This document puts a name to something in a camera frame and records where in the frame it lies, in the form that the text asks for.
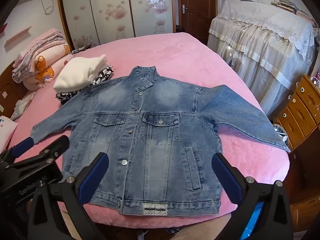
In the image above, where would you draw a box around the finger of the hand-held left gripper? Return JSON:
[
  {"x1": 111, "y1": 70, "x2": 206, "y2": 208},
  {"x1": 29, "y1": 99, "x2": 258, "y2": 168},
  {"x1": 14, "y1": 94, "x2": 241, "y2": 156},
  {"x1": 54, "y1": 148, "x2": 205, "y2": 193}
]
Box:
[
  {"x1": 6, "y1": 135, "x2": 70, "y2": 172},
  {"x1": 0, "y1": 137, "x2": 34, "y2": 164}
]

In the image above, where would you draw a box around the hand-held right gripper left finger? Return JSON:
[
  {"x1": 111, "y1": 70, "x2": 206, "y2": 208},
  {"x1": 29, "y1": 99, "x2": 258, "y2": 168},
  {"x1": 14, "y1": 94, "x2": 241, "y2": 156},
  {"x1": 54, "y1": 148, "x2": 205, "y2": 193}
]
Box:
[{"x1": 27, "y1": 152, "x2": 110, "y2": 240}]

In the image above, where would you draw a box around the grey white crumpled cloth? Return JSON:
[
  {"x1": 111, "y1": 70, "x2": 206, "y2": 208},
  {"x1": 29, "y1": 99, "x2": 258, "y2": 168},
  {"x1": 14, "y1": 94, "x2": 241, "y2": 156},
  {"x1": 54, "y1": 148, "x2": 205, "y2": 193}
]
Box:
[{"x1": 10, "y1": 91, "x2": 37, "y2": 120}]

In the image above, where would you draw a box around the brown wooden door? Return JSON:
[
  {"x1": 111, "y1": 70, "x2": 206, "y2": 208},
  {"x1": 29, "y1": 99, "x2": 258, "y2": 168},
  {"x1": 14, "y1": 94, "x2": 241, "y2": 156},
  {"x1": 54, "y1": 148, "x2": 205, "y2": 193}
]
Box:
[{"x1": 176, "y1": 0, "x2": 217, "y2": 47}]

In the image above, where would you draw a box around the trash bin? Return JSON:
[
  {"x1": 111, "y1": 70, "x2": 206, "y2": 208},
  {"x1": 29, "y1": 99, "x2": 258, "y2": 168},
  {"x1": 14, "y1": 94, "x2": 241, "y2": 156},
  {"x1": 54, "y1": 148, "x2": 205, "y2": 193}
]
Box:
[{"x1": 272, "y1": 124, "x2": 290, "y2": 148}]

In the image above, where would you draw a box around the black white patterned cloth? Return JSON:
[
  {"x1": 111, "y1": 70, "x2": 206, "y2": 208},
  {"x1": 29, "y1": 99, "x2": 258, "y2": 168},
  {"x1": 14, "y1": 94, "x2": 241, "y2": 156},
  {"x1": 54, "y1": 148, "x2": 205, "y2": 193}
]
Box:
[{"x1": 55, "y1": 65, "x2": 114, "y2": 105}]

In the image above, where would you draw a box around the wooden headboard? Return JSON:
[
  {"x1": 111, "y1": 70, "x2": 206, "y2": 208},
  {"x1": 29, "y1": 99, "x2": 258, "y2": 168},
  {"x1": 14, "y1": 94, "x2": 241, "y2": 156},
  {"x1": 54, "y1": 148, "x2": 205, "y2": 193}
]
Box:
[{"x1": 0, "y1": 62, "x2": 28, "y2": 118}]

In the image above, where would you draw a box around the stack of books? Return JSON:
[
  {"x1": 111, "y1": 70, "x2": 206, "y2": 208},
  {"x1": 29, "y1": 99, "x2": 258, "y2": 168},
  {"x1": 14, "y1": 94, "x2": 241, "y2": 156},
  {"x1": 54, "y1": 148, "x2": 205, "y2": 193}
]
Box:
[{"x1": 270, "y1": 0, "x2": 313, "y2": 20}]

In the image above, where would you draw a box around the lace covered furniture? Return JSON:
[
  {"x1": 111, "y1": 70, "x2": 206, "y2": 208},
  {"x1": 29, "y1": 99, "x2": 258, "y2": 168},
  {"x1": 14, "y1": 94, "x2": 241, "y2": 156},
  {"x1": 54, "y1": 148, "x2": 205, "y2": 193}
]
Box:
[{"x1": 207, "y1": 0, "x2": 316, "y2": 125}]

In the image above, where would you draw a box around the floral sliding door wardrobe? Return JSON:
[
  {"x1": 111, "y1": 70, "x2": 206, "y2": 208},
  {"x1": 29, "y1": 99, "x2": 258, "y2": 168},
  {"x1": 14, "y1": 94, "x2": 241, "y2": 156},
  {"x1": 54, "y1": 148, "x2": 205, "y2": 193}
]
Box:
[{"x1": 55, "y1": 0, "x2": 177, "y2": 52}]

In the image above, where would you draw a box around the wooden drawer cabinet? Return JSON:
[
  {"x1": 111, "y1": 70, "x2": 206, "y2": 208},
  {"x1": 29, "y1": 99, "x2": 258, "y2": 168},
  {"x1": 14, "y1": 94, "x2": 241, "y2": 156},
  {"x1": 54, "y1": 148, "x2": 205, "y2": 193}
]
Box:
[{"x1": 274, "y1": 74, "x2": 320, "y2": 150}]

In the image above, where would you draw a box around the white folded sweater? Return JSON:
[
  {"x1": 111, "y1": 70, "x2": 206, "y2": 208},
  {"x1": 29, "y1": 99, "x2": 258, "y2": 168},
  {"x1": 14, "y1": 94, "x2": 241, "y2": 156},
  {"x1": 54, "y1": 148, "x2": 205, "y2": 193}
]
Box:
[{"x1": 53, "y1": 54, "x2": 108, "y2": 94}]

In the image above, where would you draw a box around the stack of pink bear quilts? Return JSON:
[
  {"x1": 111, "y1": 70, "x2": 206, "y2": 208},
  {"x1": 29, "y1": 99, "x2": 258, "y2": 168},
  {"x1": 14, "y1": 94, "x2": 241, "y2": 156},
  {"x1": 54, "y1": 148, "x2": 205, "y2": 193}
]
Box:
[{"x1": 12, "y1": 29, "x2": 66, "y2": 83}]

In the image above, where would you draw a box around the blue denim jacket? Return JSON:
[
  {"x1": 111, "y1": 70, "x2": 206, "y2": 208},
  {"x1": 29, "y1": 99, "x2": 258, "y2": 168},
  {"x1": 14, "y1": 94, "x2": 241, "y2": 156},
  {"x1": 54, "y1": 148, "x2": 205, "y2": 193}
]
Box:
[{"x1": 30, "y1": 66, "x2": 291, "y2": 217}]

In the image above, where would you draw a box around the pink wall shelf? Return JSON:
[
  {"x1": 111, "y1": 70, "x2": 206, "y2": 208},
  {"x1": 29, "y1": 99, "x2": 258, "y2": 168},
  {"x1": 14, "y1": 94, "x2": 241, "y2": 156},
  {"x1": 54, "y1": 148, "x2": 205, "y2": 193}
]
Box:
[{"x1": 4, "y1": 26, "x2": 32, "y2": 48}]

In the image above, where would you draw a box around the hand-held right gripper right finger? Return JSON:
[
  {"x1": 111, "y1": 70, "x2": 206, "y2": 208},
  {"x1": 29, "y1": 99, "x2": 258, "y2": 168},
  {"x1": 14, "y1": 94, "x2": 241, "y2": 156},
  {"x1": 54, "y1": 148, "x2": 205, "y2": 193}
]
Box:
[{"x1": 211, "y1": 152, "x2": 293, "y2": 240}]

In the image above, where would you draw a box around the white printed pillow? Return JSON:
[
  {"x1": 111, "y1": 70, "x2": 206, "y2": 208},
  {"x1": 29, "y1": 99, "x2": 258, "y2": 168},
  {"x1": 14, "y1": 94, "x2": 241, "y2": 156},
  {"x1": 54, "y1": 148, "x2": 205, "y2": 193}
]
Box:
[{"x1": 0, "y1": 116, "x2": 18, "y2": 153}]

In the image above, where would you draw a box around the blue plastic bag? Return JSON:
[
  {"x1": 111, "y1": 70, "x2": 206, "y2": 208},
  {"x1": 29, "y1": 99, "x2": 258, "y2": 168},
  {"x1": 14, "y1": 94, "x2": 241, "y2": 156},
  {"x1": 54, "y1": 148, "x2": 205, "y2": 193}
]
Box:
[{"x1": 240, "y1": 201, "x2": 265, "y2": 240}]

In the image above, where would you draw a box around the dark box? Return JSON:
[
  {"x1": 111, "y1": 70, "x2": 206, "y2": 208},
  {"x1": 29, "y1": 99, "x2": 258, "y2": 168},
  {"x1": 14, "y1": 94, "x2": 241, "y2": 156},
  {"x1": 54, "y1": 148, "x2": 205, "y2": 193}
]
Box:
[{"x1": 71, "y1": 44, "x2": 92, "y2": 54}]

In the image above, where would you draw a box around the pink bed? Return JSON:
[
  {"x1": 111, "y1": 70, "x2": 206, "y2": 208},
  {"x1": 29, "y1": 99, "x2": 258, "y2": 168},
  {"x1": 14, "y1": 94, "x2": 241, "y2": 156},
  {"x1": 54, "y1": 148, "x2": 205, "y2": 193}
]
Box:
[{"x1": 7, "y1": 32, "x2": 290, "y2": 228}]

